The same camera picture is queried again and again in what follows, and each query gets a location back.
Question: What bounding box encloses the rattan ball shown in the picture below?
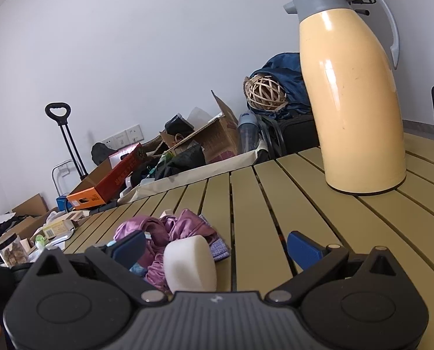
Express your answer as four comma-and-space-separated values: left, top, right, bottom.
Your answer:
247, 75, 288, 111

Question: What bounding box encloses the black suitcase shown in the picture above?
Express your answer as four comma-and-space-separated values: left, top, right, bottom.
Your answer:
271, 113, 321, 159

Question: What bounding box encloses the black bag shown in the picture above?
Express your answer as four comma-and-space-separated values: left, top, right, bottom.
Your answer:
91, 142, 120, 163

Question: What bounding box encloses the purple microfibre cloth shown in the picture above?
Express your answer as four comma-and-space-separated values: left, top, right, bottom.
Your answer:
198, 214, 231, 263

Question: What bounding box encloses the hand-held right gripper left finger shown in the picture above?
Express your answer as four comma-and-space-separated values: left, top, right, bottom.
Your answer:
35, 230, 167, 304

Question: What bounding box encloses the clear photo packet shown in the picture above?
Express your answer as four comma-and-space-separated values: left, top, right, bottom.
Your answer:
0, 235, 31, 267

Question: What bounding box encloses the orange long box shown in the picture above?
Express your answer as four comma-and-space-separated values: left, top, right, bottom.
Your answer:
67, 143, 145, 210

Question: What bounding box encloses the black crumpled cloth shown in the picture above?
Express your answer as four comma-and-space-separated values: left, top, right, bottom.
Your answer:
155, 144, 206, 181

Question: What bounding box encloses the torn cardboard box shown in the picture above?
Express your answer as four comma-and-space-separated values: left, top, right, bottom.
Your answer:
160, 90, 240, 165

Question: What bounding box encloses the small green-label box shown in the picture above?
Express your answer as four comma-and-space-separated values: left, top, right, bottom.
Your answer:
42, 220, 75, 239

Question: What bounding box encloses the white metal rack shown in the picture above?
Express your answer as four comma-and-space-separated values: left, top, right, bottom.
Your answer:
51, 160, 80, 195

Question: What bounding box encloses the clear blue-capped water bottle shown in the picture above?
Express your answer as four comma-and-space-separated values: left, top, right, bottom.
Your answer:
238, 112, 260, 153

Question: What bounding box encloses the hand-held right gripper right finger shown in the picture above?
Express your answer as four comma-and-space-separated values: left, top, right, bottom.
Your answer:
265, 230, 402, 306

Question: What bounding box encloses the open brown cardboard box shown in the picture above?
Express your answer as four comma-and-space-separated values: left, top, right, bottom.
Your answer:
0, 193, 59, 252

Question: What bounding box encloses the black trolley handle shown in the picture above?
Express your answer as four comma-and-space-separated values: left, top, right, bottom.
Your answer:
45, 102, 88, 181

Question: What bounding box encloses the purple satin cloth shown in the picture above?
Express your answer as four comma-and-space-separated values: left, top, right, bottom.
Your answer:
114, 209, 219, 292

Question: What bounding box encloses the yellow thermos jug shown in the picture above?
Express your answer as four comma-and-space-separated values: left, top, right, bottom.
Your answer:
283, 0, 407, 195

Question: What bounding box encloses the dark blue cloth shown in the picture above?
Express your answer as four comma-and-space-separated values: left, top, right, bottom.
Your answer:
251, 53, 312, 117

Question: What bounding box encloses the white sponge block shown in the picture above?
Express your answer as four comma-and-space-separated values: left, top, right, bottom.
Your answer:
163, 235, 217, 294

